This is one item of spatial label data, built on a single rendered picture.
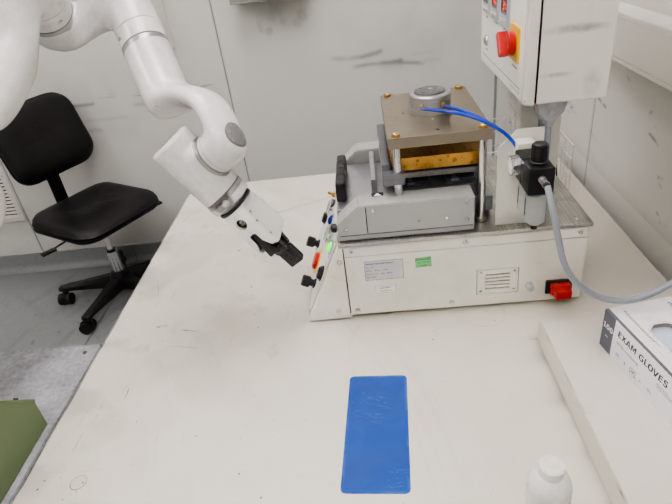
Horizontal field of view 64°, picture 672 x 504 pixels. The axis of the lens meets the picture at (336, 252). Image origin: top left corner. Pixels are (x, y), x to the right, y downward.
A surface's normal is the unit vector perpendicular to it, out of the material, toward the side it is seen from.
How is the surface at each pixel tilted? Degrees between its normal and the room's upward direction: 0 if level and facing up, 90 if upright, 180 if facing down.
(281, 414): 0
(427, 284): 90
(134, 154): 90
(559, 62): 90
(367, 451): 0
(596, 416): 0
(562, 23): 90
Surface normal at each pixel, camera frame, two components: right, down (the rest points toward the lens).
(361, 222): -0.03, 0.52
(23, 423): 0.99, -0.09
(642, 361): -0.99, 0.12
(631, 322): -0.10, -0.81
